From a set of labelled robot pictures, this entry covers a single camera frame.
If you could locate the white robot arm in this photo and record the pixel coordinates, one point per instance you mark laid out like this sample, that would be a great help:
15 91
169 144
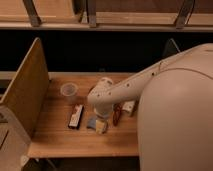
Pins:
175 110

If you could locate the red brown small object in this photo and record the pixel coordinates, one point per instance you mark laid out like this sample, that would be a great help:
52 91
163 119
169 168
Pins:
116 114

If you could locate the white box on table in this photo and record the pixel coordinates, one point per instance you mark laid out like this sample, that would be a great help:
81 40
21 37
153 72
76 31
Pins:
128 108

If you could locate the clear plastic cup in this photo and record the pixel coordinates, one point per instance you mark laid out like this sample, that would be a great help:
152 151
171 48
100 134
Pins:
69 90

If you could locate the black white rectangular bar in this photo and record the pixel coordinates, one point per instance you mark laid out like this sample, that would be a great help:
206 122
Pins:
75 118

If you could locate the right dark divider panel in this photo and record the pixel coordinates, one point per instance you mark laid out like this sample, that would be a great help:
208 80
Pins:
171 48

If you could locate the wooden shelf with brackets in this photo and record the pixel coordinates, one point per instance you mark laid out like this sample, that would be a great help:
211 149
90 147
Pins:
108 15

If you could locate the left wooden divider panel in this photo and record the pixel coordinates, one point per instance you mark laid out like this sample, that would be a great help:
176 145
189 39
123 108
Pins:
22 100

